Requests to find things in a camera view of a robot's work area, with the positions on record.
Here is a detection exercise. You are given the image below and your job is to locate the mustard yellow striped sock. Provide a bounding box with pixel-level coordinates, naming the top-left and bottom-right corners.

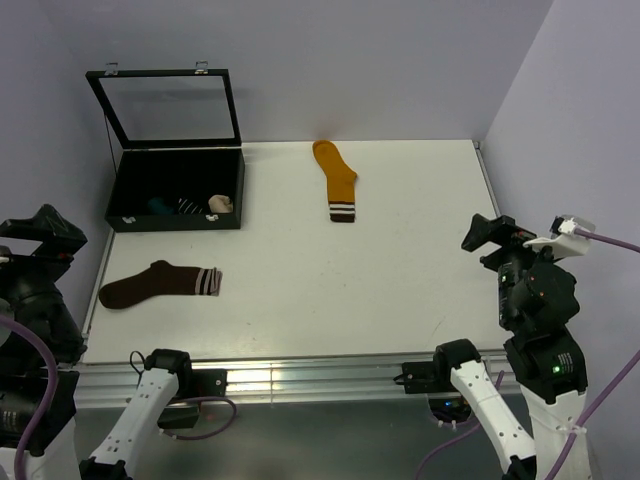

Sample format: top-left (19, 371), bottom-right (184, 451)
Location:
top-left (312, 140), bottom-right (357, 223)

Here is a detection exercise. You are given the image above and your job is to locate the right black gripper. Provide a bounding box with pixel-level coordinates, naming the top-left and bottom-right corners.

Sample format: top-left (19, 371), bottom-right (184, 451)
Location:
top-left (460, 210), bottom-right (563, 325)

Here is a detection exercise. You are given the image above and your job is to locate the brown pink striped sock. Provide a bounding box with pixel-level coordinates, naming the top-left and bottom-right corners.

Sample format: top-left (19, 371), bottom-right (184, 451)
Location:
top-left (98, 260), bottom-right (223, 310)

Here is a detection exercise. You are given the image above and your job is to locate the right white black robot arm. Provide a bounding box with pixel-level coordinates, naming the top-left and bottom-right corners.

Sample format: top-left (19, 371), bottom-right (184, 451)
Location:
top-left (393, 214), bottom-right (592, 479)

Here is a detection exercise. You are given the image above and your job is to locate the beige red reindeer sock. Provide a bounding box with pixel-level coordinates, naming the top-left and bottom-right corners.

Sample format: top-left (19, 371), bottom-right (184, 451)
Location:
top-left (208, 194), bottom-right (234, 214)

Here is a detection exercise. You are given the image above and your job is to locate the teal sock with red heel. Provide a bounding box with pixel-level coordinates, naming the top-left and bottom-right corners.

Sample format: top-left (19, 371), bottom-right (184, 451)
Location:
top-left (147, 197), bottom-right (176, 216)

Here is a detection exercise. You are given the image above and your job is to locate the aluminium mounting rail frame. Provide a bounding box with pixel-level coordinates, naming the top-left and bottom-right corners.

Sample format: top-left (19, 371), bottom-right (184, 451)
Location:
top-left (24, 142), bottom-right (601, 480)

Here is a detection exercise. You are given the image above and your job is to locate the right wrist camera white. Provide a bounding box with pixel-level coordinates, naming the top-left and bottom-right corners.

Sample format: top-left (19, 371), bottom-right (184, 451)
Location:
top-left (523, 214), bottom-right (596, 260)

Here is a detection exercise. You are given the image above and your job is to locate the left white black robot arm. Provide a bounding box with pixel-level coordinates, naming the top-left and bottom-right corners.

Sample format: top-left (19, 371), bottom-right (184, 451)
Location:
top-left (1, 204), bottom-right (226, 479)

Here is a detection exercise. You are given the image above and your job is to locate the black glass-lid display box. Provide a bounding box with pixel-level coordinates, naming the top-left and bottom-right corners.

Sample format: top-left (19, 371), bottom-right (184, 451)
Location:
top-left (85, 62), bottom-right (245, 233)

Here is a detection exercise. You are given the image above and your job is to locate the black white striped ankle sock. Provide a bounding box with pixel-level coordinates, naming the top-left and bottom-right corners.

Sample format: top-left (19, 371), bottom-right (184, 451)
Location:
top-left (176, 198), bottom-right (206, 215)

